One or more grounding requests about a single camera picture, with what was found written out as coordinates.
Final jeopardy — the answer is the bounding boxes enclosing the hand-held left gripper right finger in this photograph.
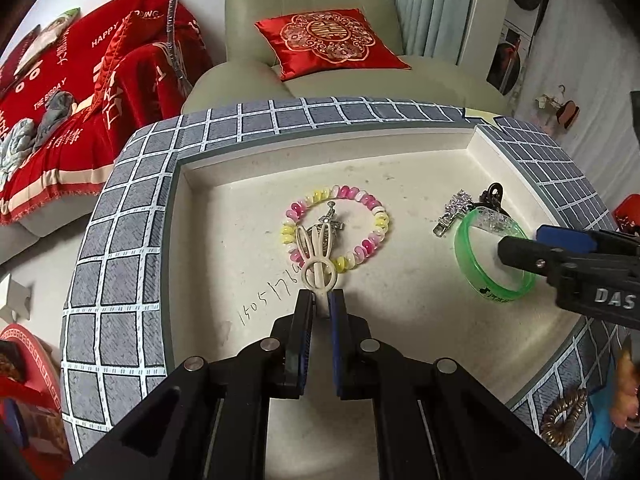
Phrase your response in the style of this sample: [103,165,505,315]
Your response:
[327,289,583,480]

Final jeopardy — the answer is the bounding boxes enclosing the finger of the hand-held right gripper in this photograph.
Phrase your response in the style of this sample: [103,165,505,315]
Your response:
[536,224,599,253]
[497,234,557,284]

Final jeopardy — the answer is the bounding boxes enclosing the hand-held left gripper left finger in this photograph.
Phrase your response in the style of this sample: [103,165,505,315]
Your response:
[65,289,317,480]

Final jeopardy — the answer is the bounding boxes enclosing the clear sparkly hair clip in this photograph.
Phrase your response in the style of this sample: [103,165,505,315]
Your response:
[472,207,512,234]

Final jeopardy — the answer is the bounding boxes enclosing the green bangle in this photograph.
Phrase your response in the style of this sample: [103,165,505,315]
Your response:
[453,207,538,306]

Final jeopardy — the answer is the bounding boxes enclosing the black claw hair clip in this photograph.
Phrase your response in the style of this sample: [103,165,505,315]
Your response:
[477,182,505,211]

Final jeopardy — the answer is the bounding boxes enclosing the cream rabbit hair clip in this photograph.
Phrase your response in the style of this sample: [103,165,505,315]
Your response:
[295,224,337,318]

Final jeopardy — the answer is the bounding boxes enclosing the silver rhinestone hair clip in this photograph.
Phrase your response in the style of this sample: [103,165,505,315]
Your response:
[433,189,476,239]

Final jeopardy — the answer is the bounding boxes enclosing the grey shallow tray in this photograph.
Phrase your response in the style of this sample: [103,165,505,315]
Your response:
[161,119,593,480]

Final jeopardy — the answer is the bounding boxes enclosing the silver pendant brooch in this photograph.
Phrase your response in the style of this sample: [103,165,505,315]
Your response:
[310,201,347,257]

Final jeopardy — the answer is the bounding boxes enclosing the pink yellow beaded bracelet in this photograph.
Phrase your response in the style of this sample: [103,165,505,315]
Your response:
[281,185,391,275]

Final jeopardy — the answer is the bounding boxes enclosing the person's right hand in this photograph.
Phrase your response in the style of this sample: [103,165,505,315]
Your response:
[614,337,640,433]

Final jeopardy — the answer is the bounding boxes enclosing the hangers with small items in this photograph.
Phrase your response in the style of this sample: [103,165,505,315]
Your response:
[535,85,581,136]

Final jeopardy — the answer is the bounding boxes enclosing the white washing machine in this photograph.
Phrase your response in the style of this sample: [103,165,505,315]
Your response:
[487,20,533,96]

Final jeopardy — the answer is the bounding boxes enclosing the grey sofa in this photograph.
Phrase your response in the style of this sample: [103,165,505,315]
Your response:
[20,160,121,266]

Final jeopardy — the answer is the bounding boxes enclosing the pale green curtain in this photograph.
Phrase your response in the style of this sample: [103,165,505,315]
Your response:
[377,0,483,58]

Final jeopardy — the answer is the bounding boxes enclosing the red patterned round box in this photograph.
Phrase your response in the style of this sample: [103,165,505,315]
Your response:
[0,324,63,391]

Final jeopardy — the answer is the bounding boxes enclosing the red gift bag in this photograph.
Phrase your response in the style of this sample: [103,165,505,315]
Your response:
[0,375,66,466]

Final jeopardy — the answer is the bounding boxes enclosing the red embroidered cushion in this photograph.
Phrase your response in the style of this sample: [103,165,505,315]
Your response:
[254,8,412,82]

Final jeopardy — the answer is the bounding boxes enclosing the walking cane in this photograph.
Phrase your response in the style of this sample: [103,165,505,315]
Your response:
[165,0,193,96]

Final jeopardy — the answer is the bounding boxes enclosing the grey garment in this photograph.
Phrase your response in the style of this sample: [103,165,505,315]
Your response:
[32,92,76,151]

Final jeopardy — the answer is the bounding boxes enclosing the red satin cushion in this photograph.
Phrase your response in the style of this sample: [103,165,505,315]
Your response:
[92,12,161,111]

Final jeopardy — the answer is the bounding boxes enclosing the light blue garment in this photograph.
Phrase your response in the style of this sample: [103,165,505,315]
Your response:
[0,119,37,186]

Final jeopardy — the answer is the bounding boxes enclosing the red printed blanket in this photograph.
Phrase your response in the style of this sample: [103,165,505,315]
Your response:
[0,0,216,226]

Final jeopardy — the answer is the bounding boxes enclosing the photo print cushion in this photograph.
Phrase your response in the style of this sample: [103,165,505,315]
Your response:
[15,7,81,76]

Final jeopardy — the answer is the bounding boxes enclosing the red square cushion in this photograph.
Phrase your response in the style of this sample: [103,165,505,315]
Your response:
[0,25,41,96]

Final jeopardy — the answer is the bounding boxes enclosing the brown spiral hair tie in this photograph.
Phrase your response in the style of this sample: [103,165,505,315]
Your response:
[540,389,590,446]

